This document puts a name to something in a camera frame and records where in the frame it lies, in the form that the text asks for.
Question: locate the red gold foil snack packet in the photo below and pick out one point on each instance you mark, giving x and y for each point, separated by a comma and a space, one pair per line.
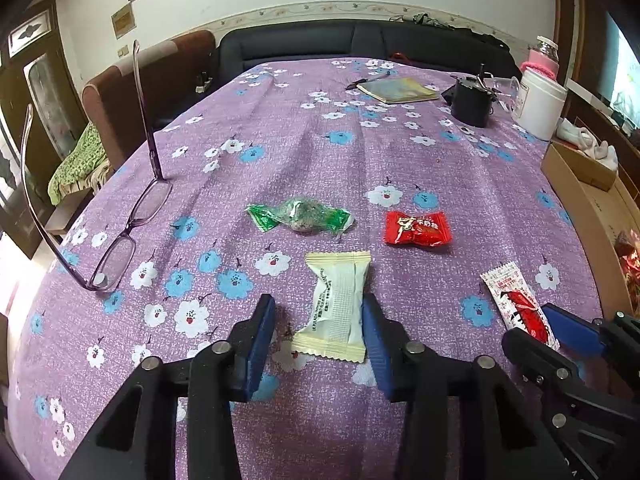
630, 255

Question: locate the dark clothing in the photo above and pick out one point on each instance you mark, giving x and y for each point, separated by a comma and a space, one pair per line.
450, 25

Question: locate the black small device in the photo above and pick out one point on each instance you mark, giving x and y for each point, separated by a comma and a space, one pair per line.
470, 105

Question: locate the white work gloves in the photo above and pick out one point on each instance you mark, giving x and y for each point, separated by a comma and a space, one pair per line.
590, 142

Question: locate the wall socket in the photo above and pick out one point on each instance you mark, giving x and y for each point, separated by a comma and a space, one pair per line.
123, 51

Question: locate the black sofa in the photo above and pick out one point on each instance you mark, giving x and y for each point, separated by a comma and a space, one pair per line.
350, 40

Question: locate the black pen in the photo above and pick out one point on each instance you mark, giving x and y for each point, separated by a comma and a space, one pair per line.
367, 81

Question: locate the white plastic jar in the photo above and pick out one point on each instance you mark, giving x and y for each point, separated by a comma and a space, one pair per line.
540, 105

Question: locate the pink sleeved thermos bottle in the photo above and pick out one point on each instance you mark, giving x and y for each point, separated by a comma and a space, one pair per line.
542, 57

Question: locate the brown cardboard tray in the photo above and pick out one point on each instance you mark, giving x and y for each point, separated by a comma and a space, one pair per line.
595, 195

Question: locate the brown armchair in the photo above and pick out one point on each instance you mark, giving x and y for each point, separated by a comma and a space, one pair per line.
140, 85

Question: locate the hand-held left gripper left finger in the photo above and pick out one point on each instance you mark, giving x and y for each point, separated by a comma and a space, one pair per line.
260, 345

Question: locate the white snack packet red label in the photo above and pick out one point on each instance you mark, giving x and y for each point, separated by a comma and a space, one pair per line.
517, 307

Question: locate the purple framed eyeglasses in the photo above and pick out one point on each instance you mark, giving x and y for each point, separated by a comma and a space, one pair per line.
116, 259

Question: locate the green candy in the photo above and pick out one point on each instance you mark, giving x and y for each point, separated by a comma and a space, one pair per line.
300, 215

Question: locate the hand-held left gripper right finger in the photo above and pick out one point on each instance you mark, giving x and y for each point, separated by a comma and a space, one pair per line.
377, 355

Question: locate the red candy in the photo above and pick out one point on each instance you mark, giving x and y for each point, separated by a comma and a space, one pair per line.
417, 227

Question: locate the green patterned cloth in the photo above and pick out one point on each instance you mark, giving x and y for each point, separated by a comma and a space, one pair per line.
77, 165

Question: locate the purple floral tablecloth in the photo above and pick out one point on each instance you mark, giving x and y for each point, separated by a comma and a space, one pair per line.
300, 150

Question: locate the wooden glass door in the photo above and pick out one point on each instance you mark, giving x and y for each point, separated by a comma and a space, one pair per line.
30, 110

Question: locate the small wall plaque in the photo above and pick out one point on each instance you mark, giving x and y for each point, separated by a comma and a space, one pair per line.
122, 22

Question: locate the cream snack packet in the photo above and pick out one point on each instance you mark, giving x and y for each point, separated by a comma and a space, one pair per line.
332, 310

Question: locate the brown wooden counter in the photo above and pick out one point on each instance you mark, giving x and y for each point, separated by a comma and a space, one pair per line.
590, 105

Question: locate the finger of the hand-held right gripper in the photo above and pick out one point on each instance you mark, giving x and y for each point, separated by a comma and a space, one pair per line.
570, 327
535, 355

